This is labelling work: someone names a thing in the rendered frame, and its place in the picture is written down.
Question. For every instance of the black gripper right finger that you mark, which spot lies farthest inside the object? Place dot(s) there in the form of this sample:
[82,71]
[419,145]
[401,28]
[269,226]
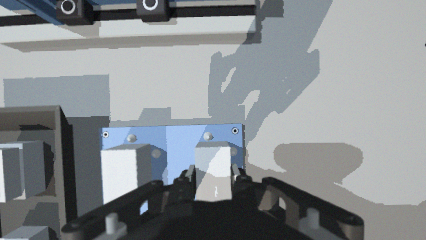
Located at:
[311,215]

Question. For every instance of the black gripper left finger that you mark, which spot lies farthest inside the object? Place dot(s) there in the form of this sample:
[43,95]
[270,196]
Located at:
[120,216]

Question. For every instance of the silver metal block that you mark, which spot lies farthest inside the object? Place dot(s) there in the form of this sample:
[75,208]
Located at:
[212,163]

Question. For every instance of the grey metal block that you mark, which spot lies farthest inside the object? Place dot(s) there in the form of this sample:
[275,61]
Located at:
[124,168]

